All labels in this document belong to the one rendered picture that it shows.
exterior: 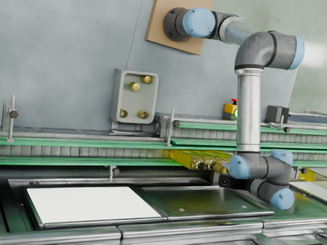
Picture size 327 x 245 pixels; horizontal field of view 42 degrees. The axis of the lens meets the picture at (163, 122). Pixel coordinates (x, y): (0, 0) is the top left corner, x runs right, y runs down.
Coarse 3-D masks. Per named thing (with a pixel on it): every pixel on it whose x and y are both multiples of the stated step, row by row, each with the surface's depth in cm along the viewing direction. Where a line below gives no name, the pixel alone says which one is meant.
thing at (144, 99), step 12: (132, 72) 182; (144, 72) 184; (120, 84) 181; (144, 84) 193; (156, 84) 188; (120, 96) 182; (132, 96) 192; (144, 96) 194; (156, 96) 189; (120, 108) 190; (132, 108) 193; (144, 108) 195; (120, 120) 184; (132, 120) 187; (144, 120) 190
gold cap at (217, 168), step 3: (216, 165) 173; (219, 165) 172; (213, 168) 173; (216, 168) 172; (219, 168) 170; (222, 168) 170; (216, 171) 172; (219, 171) 170; (222, 171) 171; (225, 171) 171
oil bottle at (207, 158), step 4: (196, 152) 185; (200, 152) 186; (200, 156) 180; (204, 156) 180; (208, 156) 180; (212, 156) 181; (204, 160) 178; (208, 160) 178; (212, 160) 178; (208, 168) 178
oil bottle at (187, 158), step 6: (174, 150) 189; (180, 150) 185; (186, 150) 187; (174, 156) 189; (180, 156) 184; (186, 156) 179; (192, 156) 177; (198, 156) 178; (180, 162) 184; (186, 162) 179; (192, 162) 175; (192, 168) 176
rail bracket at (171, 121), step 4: (172, 108) 180; (172, 112) 180; (164, 116) 186; (168, 116) 186; (172, 116) 181; (164, 120) 186; (168, 120) 181; (172, 120) 180; (172, 124) 181; (176, 124) 177; (168, 132) 182; (168, 136) 182; (168, 140) 182; (164, 144) 184; (168, 144) 182
